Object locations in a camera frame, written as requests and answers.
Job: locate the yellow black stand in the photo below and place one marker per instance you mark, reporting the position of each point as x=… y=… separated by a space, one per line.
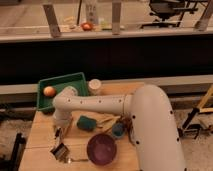
x=197 y=128

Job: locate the white cylindrical cup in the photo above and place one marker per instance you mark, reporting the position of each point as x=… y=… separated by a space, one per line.
x=94 y=86

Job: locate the clear bottle on far table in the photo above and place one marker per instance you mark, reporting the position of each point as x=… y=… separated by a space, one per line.
x=91 y=11

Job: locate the purple bowl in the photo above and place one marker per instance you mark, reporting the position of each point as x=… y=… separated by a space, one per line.
x=101 y=149

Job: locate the orange ball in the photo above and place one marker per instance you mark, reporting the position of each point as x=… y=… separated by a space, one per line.
x=49 y=91

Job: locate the teal green sponge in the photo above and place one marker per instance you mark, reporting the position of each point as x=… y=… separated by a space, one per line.
x=86 y=123

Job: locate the metal spoon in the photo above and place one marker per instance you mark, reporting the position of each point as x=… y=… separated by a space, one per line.
x=71 y=160

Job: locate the black frame at left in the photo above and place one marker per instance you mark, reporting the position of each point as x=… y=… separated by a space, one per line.
x=9 y=165

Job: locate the black office chair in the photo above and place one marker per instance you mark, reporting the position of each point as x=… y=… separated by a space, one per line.
x=165 y=9

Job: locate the wooden utensil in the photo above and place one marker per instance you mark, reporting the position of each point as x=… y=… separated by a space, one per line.
x=105 y=123

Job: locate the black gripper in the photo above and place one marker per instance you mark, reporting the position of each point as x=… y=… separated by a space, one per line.
x=58 y=135

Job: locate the green plastic bin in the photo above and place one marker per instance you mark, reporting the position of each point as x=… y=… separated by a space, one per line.
x=76 y=80

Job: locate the small blue cup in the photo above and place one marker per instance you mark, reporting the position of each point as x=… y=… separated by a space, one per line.
x=118 y=130

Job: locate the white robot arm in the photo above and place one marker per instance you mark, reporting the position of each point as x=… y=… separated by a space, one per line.
x=156 y=135

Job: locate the red fruit on far table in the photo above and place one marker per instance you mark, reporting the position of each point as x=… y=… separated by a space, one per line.
x=87 y=26

